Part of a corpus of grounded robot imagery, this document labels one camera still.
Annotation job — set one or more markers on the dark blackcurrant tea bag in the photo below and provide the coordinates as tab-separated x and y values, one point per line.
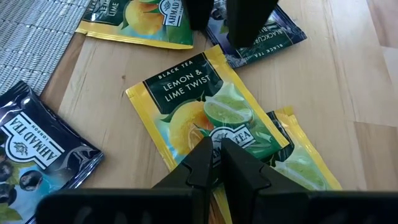
37	146
280	37

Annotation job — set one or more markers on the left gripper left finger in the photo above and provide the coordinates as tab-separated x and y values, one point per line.
199	168

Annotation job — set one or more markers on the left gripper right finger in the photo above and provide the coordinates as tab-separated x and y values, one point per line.
239	168

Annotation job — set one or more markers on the grey woven table mat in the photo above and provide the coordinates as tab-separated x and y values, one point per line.
34	37

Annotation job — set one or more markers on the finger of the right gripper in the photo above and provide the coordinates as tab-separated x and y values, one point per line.
247	21
199	14

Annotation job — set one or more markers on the yellow lemon lime tea bag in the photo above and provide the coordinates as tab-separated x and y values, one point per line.
304	161
140	21
186	102

